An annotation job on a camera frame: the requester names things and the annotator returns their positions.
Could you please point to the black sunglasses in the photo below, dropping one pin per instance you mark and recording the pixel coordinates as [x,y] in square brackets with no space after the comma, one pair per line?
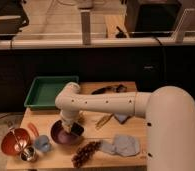
[114,88]

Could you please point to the red metal bowl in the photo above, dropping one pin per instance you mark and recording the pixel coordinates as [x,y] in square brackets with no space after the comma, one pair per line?
[15,141]

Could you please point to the small blue cloth piece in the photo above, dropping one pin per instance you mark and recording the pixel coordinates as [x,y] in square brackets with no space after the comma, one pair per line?
[121,118]

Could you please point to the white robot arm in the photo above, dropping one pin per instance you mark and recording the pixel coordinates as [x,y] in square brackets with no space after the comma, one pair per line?
[170,118]

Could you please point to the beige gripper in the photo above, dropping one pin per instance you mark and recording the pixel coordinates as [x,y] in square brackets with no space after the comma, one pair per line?
[67,123]

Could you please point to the purple bowl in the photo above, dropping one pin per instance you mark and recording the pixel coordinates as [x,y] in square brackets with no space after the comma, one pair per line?
[60,136]

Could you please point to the black eraser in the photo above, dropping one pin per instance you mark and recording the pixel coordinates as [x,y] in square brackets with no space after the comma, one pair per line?
[77,129]

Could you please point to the small silver cup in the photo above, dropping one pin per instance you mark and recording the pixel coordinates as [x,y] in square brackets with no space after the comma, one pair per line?
[29,154]

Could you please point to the black monitor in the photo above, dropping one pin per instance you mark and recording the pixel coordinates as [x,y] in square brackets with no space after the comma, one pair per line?
[151,15]

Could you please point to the black case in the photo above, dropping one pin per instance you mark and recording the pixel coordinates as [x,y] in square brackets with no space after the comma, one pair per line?
[12,16]

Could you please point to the metal frame rail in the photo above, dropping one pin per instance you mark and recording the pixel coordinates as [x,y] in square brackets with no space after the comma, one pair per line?
[48,36]

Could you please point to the small tan round object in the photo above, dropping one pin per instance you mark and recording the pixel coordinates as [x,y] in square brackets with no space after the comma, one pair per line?
[80,117]

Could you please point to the blue-grey cloth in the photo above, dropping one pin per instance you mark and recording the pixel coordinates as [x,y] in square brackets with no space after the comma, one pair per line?
[122,145]

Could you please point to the dark grape bunch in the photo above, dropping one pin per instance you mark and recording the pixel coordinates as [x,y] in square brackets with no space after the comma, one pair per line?
[85,153]

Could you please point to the green plastic tray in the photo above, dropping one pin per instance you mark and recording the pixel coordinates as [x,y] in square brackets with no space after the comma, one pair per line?
[44,89]

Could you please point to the light blue cup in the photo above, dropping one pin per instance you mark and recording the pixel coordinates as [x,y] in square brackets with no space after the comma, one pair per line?
[42,143]

